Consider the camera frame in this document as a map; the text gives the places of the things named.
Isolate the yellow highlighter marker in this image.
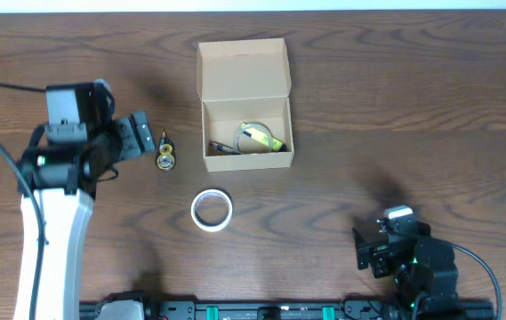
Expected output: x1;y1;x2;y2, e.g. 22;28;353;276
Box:
235;123;287;152

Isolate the yellow black correction tape dispenser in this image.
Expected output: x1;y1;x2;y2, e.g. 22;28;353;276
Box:
155;131;176;172

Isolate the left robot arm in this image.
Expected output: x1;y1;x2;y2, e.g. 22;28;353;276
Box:
13;79;156;319

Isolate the clear tape roll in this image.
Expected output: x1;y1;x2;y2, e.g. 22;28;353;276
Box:
233;123;275;151

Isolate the black aluminium mounting rail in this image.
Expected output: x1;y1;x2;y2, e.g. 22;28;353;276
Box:
78;300;494;320

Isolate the black pen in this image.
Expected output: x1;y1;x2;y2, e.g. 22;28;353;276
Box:
209;141;241;155

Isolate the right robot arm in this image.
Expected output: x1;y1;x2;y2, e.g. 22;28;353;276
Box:
352;218;460;316

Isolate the white tape roll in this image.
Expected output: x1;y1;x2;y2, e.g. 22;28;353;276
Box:
189;188;234;233

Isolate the cardboard box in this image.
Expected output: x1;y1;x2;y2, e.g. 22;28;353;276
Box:
197;38;294;172

